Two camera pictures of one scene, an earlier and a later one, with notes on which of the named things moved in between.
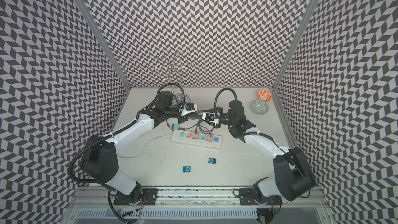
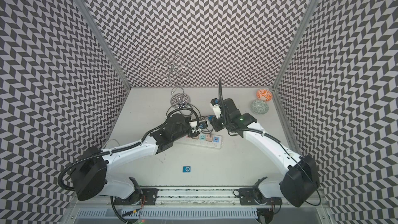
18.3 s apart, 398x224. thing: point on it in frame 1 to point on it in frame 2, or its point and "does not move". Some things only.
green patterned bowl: x=259 y=107 does not move
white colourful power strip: x=186 y=137 does not move
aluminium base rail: x=101 y=197 does not move
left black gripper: x=184 y=118 to x=193 y=135
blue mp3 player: x=212 y=161 to x=203 y=125
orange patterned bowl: x=263 y=95 does not move
